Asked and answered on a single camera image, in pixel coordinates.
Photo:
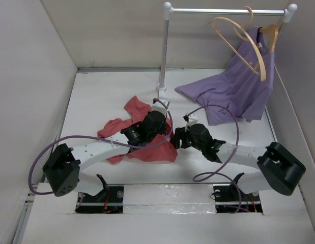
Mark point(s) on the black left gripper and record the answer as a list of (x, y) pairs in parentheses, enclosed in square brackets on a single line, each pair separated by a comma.
[(162, 131)]

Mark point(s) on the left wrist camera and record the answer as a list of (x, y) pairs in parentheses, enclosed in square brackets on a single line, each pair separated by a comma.
[(161, 105)]

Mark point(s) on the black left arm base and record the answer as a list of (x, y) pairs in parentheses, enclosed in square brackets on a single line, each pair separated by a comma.
[(108, 201)]

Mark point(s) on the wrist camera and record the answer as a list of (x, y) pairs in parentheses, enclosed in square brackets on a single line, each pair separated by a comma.
[(161, 105), (190, 120)]

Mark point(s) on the orange wooden hanger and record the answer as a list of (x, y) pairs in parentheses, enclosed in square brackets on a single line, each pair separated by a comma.
[(272, 30)]

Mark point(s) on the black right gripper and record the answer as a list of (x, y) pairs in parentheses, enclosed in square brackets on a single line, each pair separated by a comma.
[(179, 133)]

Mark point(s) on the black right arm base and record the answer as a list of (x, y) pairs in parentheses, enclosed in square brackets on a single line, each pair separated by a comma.
[(230, 199)]

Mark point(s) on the purple t shirt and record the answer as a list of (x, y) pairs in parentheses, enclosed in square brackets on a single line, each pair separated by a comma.
[(237, 92)]

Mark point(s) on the white metal clothes rack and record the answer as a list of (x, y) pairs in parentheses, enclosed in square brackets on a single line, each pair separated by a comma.
[(168, 10)]

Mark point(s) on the red t shirt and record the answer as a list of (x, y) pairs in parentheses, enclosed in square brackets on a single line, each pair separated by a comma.
[(137, 110)]

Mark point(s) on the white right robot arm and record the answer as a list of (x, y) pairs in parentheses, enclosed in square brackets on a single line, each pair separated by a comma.
[(276, 167)]

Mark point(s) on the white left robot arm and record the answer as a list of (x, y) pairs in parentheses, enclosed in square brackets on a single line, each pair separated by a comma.
[(64, 167)]

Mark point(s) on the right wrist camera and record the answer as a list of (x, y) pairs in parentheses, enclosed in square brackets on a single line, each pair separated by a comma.
[(190, 120)]

